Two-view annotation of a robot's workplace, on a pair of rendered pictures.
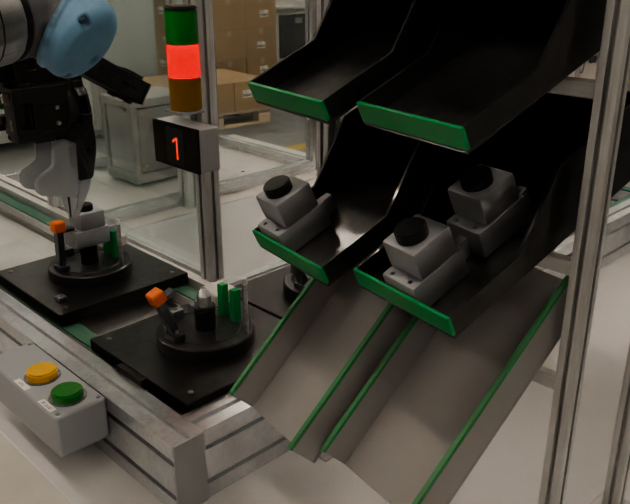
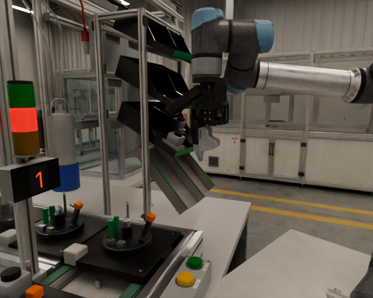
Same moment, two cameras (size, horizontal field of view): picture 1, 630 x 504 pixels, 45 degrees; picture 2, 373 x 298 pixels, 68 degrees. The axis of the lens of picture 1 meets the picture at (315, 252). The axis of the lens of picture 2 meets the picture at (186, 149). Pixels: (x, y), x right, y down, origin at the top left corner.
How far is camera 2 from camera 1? 1.44 m
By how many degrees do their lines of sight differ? 109
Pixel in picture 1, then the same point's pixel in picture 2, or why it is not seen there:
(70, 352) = (153, 287)
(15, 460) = not seen: outside the picture
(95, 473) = not seen: hidden behind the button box
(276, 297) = (72, 239)
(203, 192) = (31, 210)
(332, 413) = (192, 188)
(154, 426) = (195, 237)
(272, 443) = not seen: hidden behind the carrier
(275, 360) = (173, 197)
